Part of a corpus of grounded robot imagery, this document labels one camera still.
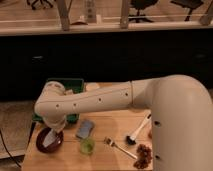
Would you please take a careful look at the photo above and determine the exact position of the light grey towel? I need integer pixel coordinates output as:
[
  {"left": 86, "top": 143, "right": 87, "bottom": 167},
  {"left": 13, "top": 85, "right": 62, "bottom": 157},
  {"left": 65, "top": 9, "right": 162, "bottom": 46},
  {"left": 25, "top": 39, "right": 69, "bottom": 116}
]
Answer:
[{"left": 43, "top": 130, "right": 57, "bottom": 147}]

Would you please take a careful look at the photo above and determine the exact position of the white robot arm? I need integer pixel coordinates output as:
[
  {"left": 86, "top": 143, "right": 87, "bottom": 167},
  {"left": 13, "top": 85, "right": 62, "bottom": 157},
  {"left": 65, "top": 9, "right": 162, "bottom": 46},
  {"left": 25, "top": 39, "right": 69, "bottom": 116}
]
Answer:
[{"left": 34, "top": 75, "right": 213, "bottom": 171}]

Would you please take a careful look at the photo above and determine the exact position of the dark purple bowl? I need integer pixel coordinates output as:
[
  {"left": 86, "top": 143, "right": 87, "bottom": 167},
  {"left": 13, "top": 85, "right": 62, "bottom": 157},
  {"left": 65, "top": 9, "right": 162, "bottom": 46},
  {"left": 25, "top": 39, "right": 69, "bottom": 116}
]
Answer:
[{"left": 36, "top": 127, "right": 63, "bottom": 153}]

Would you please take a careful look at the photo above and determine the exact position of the cream round object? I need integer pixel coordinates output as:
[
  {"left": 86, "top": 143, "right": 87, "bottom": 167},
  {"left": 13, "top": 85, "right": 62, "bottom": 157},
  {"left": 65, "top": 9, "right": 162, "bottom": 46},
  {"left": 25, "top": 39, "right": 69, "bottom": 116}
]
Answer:
[{"left": 86, "top": 83, "right": 100, "bottom": 92}]

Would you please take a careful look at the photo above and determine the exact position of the green plastic tray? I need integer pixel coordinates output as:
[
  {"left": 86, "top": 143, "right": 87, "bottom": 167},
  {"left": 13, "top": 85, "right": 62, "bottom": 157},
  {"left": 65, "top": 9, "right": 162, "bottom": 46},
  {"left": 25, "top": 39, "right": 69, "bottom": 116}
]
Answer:
[{"left": 33, "top": 78, "right": 84, "bottom": 123}]

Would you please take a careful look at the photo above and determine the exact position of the blue sponge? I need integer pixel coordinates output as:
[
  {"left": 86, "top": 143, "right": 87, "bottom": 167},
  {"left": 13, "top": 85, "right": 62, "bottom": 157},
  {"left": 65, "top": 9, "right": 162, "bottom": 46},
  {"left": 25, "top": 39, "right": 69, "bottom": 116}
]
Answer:
[{"left": 76, "top": 120, "right": 94, "bottom": 139}]

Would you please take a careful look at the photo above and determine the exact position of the small green cup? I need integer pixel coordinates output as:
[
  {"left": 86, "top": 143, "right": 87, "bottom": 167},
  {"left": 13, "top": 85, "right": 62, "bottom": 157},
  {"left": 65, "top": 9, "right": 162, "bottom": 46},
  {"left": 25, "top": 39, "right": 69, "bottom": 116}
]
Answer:
[{"left": 80, "top": 138, "right": 95, "bottom": 155}]

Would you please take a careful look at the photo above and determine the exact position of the brown grape bunch toy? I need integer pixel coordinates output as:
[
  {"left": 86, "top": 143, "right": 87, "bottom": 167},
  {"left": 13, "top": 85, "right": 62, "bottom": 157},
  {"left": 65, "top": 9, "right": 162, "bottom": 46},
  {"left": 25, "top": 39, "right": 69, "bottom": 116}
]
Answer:
[{"left": 133, "top": 144, "right": 152, "bottom": 169}]

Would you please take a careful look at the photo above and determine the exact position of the black office chair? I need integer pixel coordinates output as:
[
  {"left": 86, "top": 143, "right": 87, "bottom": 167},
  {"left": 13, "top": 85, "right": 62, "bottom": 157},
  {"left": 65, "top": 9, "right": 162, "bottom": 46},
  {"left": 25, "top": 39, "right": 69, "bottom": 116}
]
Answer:
[{"left": 129, "top": 0, "right": 158, "bottom": 23}]

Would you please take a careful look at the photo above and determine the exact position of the white handled black brush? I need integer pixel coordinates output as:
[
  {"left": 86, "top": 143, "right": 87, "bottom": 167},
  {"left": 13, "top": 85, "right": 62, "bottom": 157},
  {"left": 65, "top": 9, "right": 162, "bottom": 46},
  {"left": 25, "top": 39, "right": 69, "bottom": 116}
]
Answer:
[{"left": 126, "top": 114, "right": 151, "bottom": 145}]

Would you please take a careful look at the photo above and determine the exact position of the black cable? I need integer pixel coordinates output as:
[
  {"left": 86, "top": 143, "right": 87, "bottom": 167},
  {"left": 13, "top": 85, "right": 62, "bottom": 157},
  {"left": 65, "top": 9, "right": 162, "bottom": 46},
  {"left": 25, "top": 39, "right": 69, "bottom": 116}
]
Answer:
[{"left": 0, "top": 129, "right": 23, "bottom": 169}]

